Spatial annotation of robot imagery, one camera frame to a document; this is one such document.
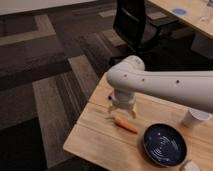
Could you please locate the blue round disc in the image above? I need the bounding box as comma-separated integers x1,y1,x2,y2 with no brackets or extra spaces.
172,8,187,15

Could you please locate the white object at edge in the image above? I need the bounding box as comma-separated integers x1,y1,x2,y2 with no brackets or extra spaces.
182,161,202,171

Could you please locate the clear glass on desk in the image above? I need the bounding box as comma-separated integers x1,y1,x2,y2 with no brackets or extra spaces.
200,7,213,22

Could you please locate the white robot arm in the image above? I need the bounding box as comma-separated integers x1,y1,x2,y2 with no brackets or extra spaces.
106,55,213,114

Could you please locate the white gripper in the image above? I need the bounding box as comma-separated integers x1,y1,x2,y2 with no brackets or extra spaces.
108,90,136,119

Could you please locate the dark blue ceramic bowl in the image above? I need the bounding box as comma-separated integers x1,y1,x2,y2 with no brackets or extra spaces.
143,123,187,167

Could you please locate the black office chair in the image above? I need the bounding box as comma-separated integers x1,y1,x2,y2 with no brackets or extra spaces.
113,0,177,66

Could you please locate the white ceramic cup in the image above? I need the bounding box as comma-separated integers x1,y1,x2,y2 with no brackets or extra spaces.
182,108,211,127

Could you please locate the orange carrot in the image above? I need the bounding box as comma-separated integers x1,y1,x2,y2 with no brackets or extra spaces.
107,116,138,134

